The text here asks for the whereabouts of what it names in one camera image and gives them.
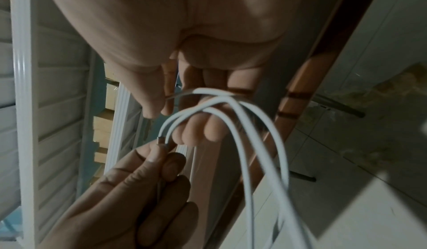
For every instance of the brown wooden table edge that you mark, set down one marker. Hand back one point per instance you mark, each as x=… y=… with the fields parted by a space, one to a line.
x=297 y=95

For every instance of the person's left hand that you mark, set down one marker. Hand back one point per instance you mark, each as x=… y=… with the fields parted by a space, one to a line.
x=110 y=211

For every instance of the person's right hand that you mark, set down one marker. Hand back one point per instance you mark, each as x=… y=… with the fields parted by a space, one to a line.
x=186 y=18

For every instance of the black metal table leg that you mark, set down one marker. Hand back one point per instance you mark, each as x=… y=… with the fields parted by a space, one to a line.
x=303 y=176

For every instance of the stack of light wooden blocks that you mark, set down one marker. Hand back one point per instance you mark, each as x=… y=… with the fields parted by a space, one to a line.
x=101 y=126

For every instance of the white louvered shutter door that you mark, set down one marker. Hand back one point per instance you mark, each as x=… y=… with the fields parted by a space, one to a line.
x=50 y=111

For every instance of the white slatted frame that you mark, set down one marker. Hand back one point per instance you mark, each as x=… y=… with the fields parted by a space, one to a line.
x=125 y=126

